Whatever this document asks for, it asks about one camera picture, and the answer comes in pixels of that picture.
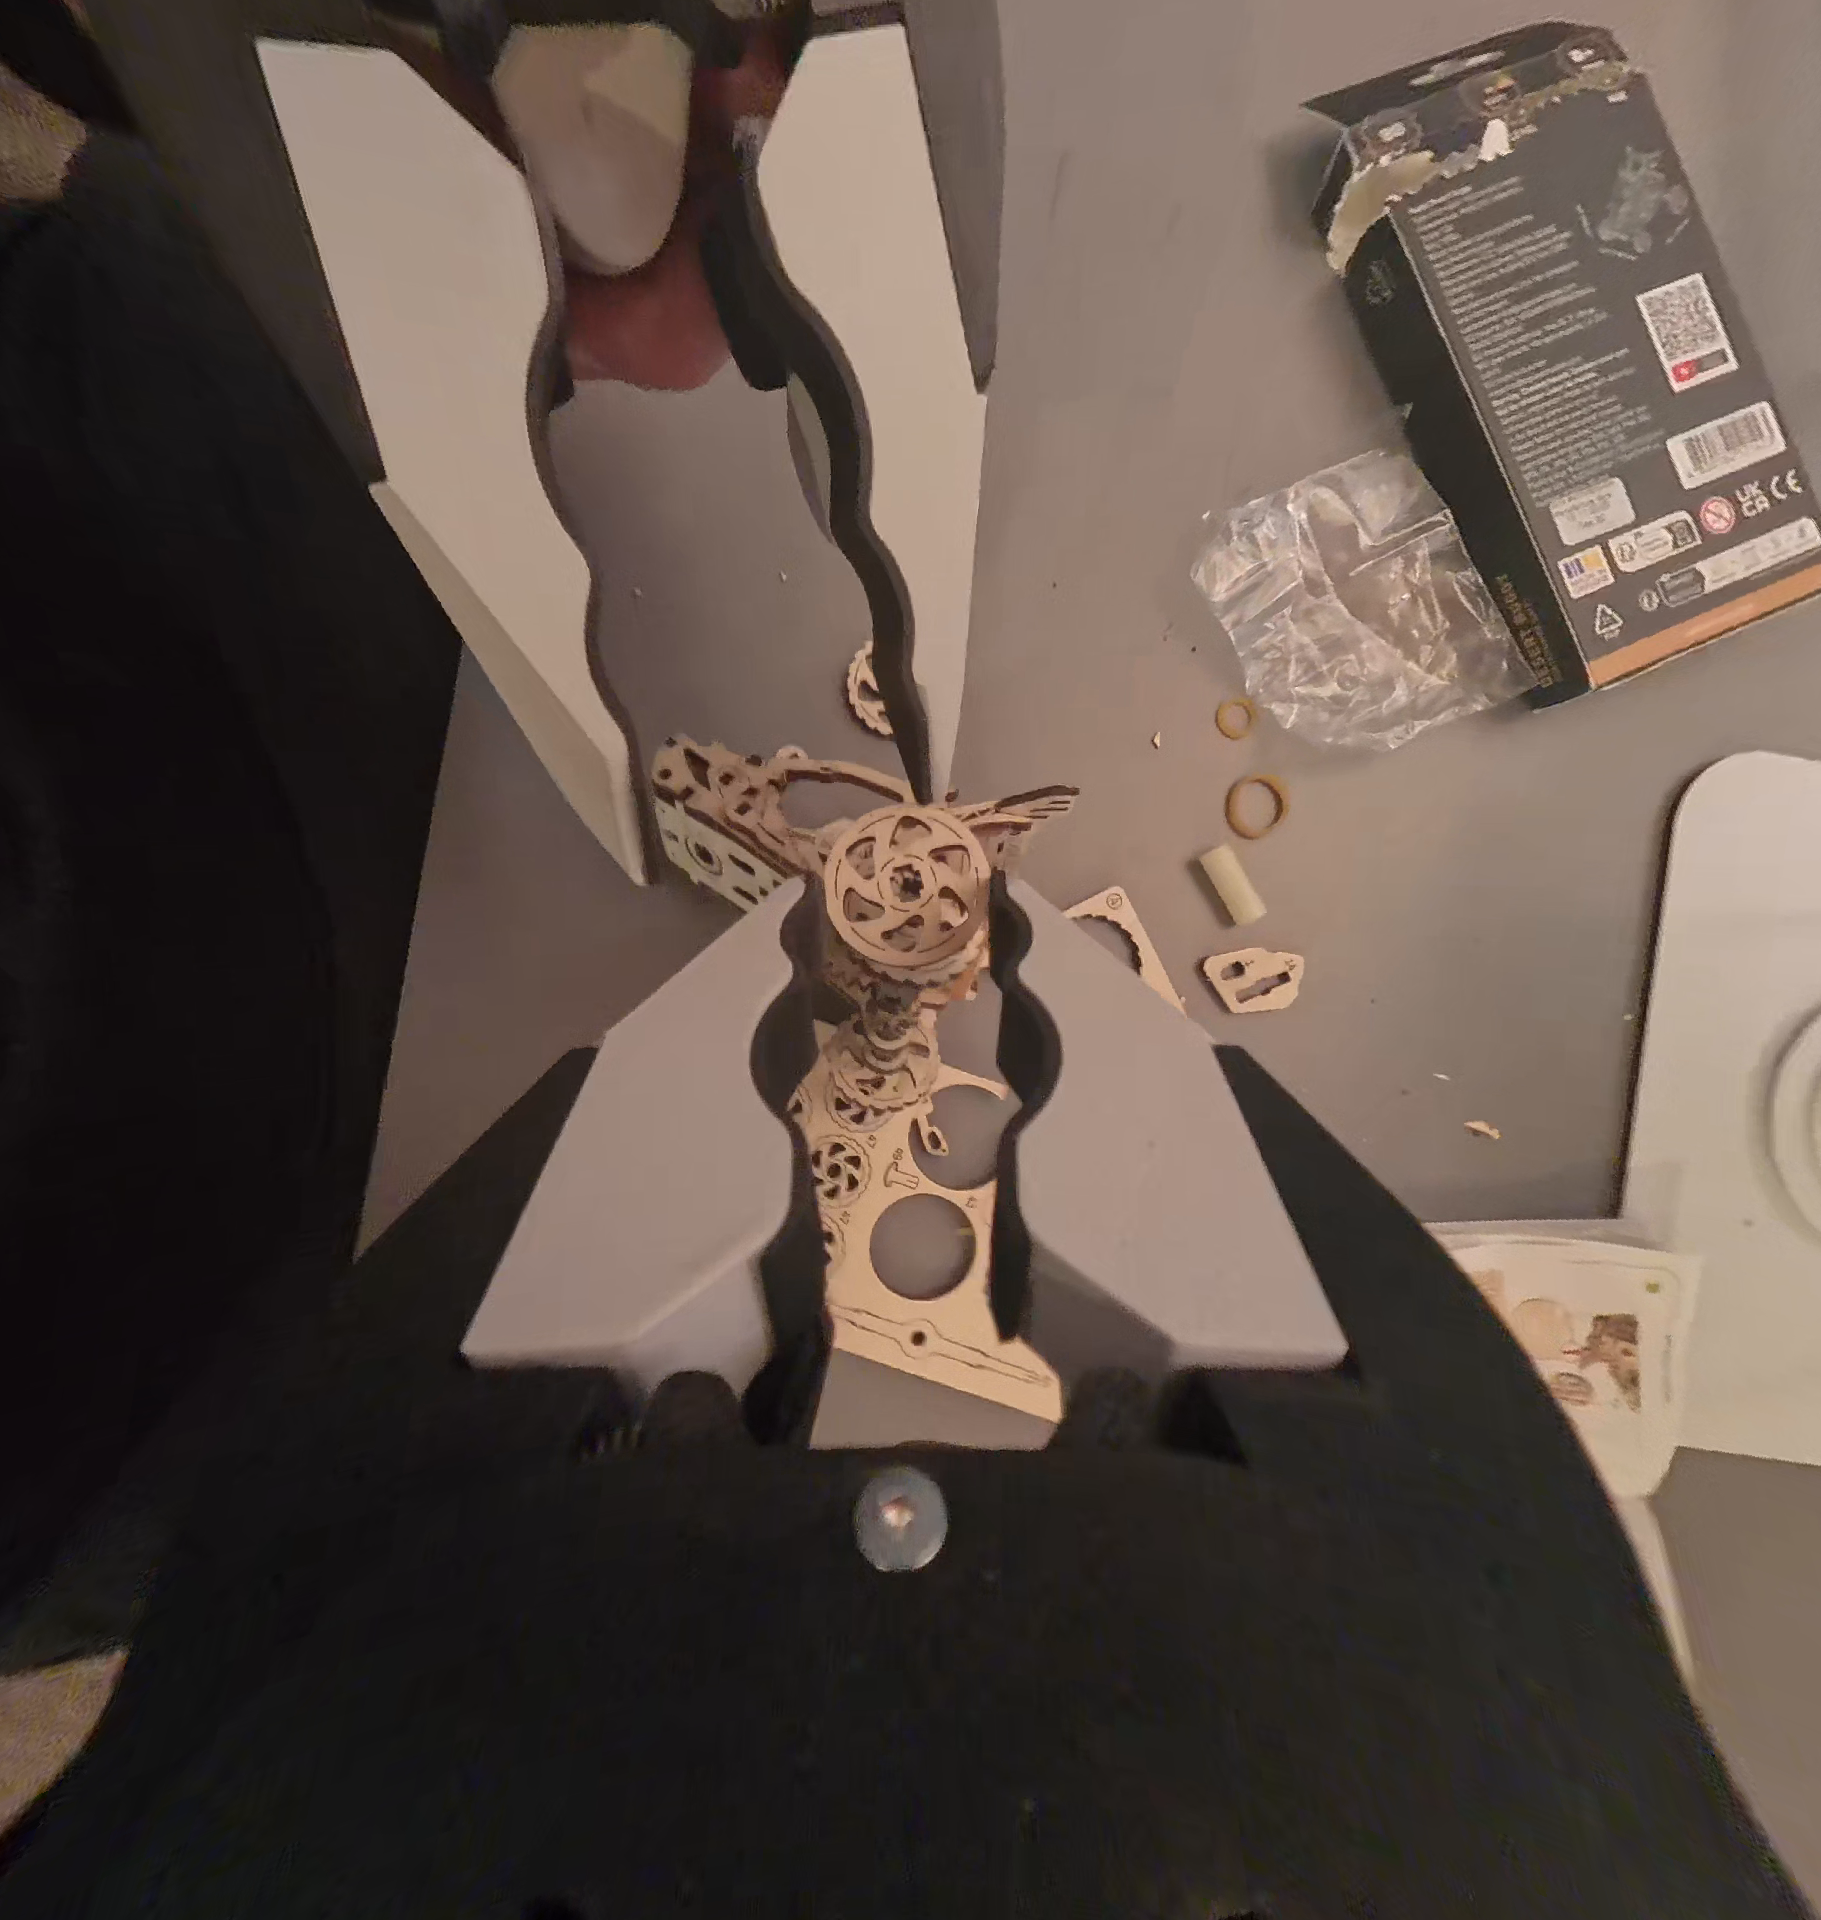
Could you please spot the wooden offcut with large hole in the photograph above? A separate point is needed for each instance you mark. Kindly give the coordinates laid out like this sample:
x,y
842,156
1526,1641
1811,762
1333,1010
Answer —
x,y
1112,915

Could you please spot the shield-shaped wooden offcut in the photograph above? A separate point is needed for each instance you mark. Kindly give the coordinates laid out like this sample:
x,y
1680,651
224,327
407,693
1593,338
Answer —
x,y
1225,989

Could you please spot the black product box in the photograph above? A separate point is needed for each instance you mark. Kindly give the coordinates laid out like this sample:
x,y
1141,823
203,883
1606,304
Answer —
x,y
1570,375

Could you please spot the wooden sheet with wheels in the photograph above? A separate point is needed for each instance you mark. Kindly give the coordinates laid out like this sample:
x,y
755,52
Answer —
x,y
924,1340

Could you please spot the white board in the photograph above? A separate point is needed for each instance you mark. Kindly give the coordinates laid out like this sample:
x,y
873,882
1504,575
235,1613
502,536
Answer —
x,y
1705,930

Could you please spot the instruction booklet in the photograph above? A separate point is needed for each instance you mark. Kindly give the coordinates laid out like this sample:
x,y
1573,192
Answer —
x,y
1586,1353

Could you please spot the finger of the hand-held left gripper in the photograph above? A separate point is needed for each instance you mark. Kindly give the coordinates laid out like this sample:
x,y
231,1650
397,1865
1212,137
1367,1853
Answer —
x,y
433,303
897,375

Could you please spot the wooden buggy model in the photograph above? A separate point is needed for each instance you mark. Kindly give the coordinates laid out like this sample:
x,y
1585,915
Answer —
x,y
901,886

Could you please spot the clear plastic bag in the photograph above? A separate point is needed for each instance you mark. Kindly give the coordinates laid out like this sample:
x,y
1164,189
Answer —
x,y
1345,599

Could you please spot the small loose wooden wheel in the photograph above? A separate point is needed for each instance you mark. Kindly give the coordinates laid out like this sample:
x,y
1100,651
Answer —
x,y
865,693

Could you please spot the large rubber band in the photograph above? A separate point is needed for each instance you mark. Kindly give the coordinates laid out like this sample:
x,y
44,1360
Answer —
x,y
1235,803

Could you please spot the small rubber band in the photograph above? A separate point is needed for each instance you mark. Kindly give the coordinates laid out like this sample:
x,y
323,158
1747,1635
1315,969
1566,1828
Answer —
x,y
1222,718

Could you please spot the person's left hand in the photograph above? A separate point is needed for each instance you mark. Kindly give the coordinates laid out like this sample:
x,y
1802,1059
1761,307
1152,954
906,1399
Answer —
x,y
639,325

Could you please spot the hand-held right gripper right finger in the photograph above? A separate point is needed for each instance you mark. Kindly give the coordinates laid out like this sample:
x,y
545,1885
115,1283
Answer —
x,y
1181,1201

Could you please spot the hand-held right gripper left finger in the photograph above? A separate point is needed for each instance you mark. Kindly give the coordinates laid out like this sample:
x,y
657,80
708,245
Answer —
x,y
628,1201

